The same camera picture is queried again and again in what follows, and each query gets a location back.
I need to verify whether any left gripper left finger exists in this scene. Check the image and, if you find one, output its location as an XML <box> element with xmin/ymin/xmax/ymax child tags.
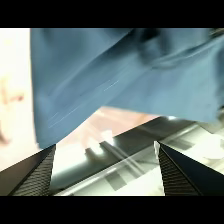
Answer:
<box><xmin>0</xmin><ymin>143</ymin><xmax>57</xmax><ymax>197</ymax></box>

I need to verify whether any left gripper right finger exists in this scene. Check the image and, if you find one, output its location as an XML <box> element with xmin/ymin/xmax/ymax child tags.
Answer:
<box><xmin>157</xmin><ymin>140</ymin><xmax>224</xmax><ymax>197</ymax></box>

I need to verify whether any blue shirt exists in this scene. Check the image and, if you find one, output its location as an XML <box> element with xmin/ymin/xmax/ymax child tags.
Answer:
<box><xmin>29</xmin><ymin>28</ymin><xmax>224</xmax><ymax>150</ymax></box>

